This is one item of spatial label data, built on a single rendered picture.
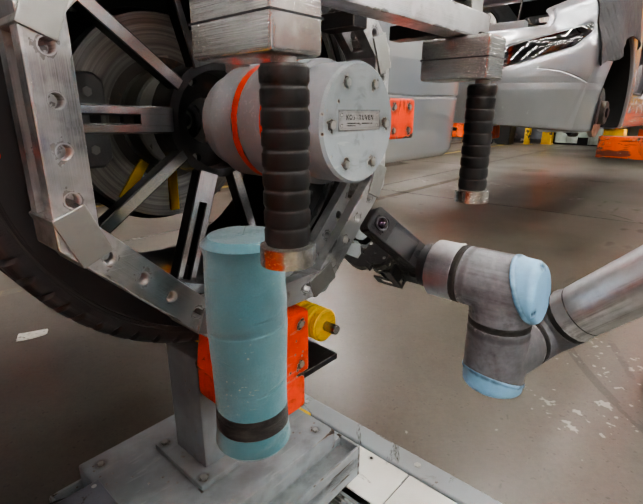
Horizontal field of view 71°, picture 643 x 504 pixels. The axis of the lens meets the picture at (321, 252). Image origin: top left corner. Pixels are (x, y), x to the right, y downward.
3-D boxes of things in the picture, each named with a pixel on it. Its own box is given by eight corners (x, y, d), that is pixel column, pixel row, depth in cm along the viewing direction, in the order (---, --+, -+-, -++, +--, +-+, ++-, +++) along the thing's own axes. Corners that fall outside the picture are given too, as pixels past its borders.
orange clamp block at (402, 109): (352, 138, 83) (380, 136, 89) (387, 140, 78) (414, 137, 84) (353, 98, 81) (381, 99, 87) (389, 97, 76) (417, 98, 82)
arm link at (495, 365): (542, 386, 71) (554, 315, 67) (500, 414, 64) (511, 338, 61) (489, 360, 78) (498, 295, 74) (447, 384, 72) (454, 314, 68)
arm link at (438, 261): (441, 284, 65) (466, 229, 68) (411, 276, 68) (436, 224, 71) (456, 310, 71) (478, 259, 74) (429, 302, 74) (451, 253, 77)
